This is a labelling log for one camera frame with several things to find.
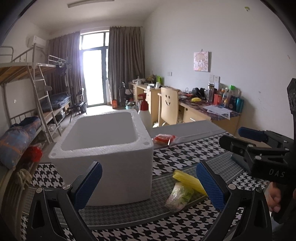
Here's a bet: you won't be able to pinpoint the yellow foam fruit net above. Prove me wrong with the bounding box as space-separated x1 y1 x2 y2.
173 170 208 196

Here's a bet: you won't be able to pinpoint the person's right hand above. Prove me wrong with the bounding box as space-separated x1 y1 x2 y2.
266 182 281 213

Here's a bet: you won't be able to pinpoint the papers on desk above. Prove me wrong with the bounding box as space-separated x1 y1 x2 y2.
203 105 232 120

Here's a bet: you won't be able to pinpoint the teal bottle on desk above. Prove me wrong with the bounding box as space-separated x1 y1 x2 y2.
236 98 244 113

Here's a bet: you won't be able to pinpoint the wooden desk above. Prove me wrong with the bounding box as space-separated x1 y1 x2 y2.
129 82 240 135

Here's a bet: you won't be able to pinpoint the houndstooth table cloth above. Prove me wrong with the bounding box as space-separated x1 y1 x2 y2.
21 119 271 241

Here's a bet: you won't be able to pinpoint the yellow object on desk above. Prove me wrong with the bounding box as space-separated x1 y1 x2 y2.
191 97 202 102

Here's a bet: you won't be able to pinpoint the red snack packet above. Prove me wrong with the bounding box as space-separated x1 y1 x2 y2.
152 134 176 146

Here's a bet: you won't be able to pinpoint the red plastic bag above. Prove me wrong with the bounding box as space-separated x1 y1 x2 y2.
23 146 43 163

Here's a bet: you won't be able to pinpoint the wooden smiley chair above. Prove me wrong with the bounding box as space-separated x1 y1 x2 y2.
159 87 179 126

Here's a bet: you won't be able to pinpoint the white red spray bottle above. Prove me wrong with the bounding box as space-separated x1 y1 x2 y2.
138 93 152 130

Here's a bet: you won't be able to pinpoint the blue plaid bedding bundle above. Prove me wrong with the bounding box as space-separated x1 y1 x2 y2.
1 116 41 169

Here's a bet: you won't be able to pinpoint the white styrofoam box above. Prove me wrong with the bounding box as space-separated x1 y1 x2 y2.
48 110 154 206

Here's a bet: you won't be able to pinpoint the metal bunk bed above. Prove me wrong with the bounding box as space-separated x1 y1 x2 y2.
0 43 72 172

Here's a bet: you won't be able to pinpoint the black folding chair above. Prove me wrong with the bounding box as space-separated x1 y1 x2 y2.
69 88 86 122

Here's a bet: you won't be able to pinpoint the right brown curtain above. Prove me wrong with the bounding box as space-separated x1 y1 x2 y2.
108 26 145 100

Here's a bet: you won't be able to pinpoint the brown curtain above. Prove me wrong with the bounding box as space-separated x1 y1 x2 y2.
108 26 145 100
47 32 82 102

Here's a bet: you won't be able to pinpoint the left brown curtain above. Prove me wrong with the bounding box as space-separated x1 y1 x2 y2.
47 32 82 102

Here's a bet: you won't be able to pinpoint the glass balcony door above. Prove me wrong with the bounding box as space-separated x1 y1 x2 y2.
80 31 109 107

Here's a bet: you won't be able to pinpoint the white air conditioner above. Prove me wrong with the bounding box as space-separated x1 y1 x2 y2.
28 36 46 49

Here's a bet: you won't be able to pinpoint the cartoon wall picture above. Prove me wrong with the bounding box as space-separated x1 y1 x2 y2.
193 51 209 72

